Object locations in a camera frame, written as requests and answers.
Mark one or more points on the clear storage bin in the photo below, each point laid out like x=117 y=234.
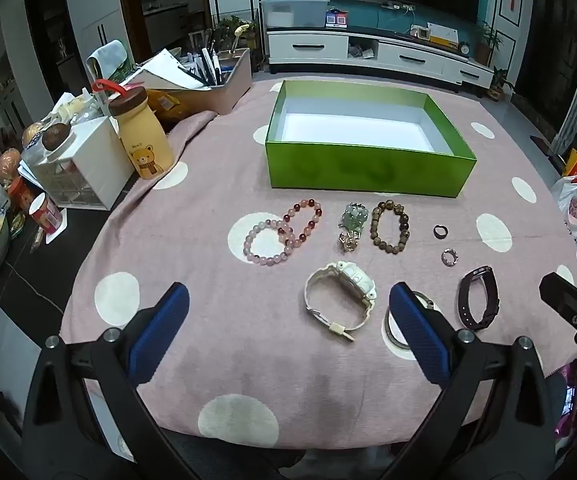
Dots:
x=293 y=14

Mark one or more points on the pink polka dot tablecloth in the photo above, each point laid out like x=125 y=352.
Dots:
x=218 y=360

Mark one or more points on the red paper cup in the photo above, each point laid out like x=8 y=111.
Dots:
x=46 y=212

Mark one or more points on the dark purple wristband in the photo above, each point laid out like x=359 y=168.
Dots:
x=465 y=305

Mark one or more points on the small black alarm clock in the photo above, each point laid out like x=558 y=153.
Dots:
x=464 y=49

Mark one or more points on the green cardboard box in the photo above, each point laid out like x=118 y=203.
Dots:
x=368 y=170

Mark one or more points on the tall potted plant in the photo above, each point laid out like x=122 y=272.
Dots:
x=485 y=42

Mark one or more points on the white papers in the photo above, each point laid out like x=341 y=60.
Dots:
x=158 y=72

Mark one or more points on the leafy plant with yellow ornament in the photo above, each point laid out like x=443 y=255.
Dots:
x=241 y=35

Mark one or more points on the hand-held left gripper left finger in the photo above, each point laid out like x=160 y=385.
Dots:
x=161 y=330

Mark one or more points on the orange snack packet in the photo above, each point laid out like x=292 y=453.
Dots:
x=166 y=105

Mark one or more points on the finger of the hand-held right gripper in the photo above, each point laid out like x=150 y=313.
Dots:
x=568 y=297

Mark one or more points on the white television cabinet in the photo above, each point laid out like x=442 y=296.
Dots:
x=318 y=47

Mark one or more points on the yellow and white desk calendar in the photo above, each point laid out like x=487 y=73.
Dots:
x=442 y=36

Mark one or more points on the pink desk organizer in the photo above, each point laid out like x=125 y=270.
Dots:
x=233 y=85

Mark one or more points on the white plastic bag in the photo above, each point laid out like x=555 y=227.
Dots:
x=575 y=210

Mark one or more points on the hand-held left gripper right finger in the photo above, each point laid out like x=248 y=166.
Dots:
x=418 y=335

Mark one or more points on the bundle of pens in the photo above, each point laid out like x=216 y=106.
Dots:
x=208 y=67

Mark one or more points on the brown bun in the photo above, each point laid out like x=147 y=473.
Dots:
x=56 y=136

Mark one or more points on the white plastic crate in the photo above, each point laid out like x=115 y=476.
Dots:
x=98 y=160

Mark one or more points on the white wristwatch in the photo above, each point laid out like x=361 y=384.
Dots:
x=353 y=275

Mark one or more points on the yellow bear print bottle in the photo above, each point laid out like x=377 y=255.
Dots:
x=141 y=140

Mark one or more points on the white power strip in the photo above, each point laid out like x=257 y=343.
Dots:
x=398 y=6

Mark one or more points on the small potted plant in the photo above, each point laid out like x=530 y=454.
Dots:
x=500 y=85

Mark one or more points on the silver bangle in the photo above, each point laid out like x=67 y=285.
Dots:
x=387 y=327

